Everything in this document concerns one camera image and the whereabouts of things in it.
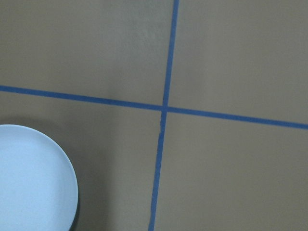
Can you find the light blue plate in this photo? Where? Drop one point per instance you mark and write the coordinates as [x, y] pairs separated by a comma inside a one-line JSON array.
[[38, 184]]

